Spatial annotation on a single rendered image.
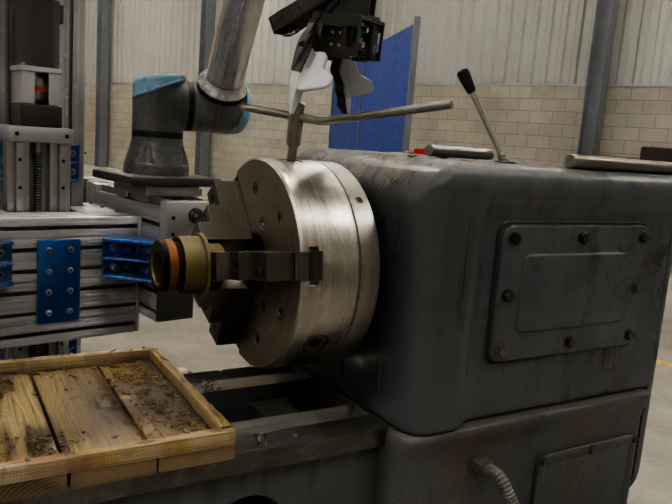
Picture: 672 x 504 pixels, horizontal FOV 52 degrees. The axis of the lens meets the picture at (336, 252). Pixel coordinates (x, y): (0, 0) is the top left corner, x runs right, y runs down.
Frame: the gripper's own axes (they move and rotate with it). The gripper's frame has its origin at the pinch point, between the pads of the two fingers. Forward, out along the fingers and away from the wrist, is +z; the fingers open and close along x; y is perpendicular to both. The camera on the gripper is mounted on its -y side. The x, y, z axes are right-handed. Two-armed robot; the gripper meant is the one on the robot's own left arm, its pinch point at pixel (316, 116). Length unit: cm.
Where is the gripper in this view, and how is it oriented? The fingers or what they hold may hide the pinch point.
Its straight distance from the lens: 99.3
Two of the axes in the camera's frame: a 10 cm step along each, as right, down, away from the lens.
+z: -1.2, 9.6, 2.4
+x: 5.0, -1.5, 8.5
